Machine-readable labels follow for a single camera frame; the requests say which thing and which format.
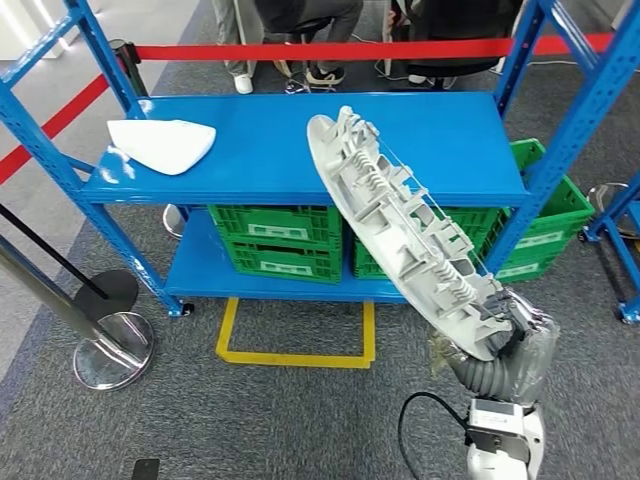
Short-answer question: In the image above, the black-topped barrier post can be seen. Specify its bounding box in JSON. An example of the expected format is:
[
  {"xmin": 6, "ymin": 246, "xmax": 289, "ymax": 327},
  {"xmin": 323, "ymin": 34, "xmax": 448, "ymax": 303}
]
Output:
[{"xmin": 109, "ymin": 38, "xmax": 189, "ymax": 241}]

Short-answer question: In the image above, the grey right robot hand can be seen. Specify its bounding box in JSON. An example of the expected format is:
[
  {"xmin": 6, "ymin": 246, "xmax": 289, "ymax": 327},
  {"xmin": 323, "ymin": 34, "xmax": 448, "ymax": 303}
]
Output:
[{"xmin": 429, "ymin": 289, "xmax": 561, "ymax": 405}]

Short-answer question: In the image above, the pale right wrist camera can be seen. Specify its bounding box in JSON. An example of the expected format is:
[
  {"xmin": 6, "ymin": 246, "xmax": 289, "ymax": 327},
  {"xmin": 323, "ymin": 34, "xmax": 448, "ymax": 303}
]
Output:
[{"xmin": 466, "ymin": 397, "xmax": 532, "ymax": 464}]

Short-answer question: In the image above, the black stool chrome base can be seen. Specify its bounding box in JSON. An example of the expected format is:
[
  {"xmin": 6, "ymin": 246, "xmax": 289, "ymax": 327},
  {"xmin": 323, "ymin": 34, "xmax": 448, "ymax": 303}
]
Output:
[{"xmin": 285, "ymin": 18, "xmax": 331, "ymax": 94}]

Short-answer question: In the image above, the black camera cable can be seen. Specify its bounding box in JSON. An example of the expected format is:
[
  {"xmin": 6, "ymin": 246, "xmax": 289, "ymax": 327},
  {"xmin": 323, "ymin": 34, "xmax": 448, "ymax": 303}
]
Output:
[{"xmin": 397, "ymin": 392, "xmax": 473, "ymax": 480}]

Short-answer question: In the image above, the chrome barrier stanchion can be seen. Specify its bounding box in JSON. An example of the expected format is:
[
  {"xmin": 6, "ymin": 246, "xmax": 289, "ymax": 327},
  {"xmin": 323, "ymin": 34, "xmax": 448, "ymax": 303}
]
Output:
[
  {"xmin": 586, "ymin": 182, "xmax": 632, "ymax": 238},
  {"xmin": 0, "ymin": 235, "xmax": 156, "ymax": 392}
]

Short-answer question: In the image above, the green plastic crate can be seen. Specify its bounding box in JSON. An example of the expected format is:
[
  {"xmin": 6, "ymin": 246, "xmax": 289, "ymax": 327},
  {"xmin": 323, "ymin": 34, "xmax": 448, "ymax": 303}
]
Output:
[
  {"xmin": 437, "ymin": 207, "xmax": 507, "ymax": 253},
  {"xmin": 223, "ymin": 239, "xmax": 344, "ymax": 285},
  {"xmin": 494, "ymin": 246, "xmax": 568, "ymax": 285},
  {"xmin": 509, "ymin": 137, "xmax": 597, "ymax": 256},
  {"xmin": 352, "ymin": 238, "xmax": 496, "ymax": 281},
  {"xmin": 207, "ymin": 205, "xmax": 343, "ymax": 248}
]

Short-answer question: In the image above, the white desk panel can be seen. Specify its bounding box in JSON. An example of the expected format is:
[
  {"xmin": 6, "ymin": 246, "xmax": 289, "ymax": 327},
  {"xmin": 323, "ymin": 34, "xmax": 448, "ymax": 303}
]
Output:
[
  {"xmin": 382, "ymin": 0, "xmax": 397, "ymax": 41},
  {"xmin": 232, "ymin": 0, "xmax": 266, "ymax": 64}
]

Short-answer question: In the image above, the person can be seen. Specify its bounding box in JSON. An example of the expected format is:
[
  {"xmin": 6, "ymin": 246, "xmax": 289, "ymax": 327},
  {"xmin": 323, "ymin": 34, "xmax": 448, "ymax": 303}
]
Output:
[
  {"xmin": 211, "ymin": 0, "xmax": 256, "ymax": 96},
  {"xmin": 254, "ymin": 0, "xmax": 365, "ymax": 89}
]

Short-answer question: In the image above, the yellow floor tape outline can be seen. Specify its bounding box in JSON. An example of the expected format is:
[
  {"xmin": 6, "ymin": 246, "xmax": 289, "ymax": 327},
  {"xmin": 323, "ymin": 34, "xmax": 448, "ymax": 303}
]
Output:
[{"xmin": 216, "ymin": 298, "xmax": 376, "ymax": 370}]

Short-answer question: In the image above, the grey plastic wheel cover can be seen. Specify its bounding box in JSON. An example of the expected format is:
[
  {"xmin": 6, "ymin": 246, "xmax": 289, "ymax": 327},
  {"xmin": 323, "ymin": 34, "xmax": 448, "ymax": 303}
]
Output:
[{"xmin": 306, "ymin": 105, "xmax": 516, "ymax": 363}]

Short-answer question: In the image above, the black barrier stanchion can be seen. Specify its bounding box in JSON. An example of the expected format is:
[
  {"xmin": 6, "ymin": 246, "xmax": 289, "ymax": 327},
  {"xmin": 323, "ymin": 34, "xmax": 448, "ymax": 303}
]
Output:
[{"xmin": 0, "ymin": 201, "xmax": 140, "ymax": 324}]

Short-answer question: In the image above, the white plastic cover part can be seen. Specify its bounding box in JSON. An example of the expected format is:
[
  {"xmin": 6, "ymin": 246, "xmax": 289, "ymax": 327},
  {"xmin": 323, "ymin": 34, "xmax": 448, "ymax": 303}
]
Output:
[{"xmin": 106, "ymin": 119, "xmax": 217, "ymax": 177}]

